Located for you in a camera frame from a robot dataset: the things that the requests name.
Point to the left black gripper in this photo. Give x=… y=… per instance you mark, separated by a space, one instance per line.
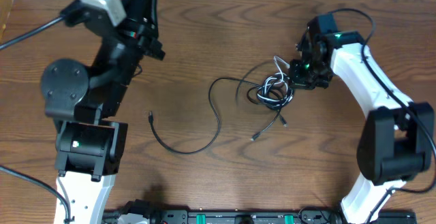
x=137 y=28

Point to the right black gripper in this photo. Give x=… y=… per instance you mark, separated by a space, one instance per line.
x=304 y=73

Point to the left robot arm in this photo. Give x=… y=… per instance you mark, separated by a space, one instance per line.
x=83 y=99

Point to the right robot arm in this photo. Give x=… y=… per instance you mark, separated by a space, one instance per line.
x=397 y=138

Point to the wooden board at edge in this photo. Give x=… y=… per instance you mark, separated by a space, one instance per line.
x=5 y=7

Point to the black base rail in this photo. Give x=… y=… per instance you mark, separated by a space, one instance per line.
x=140 y=211

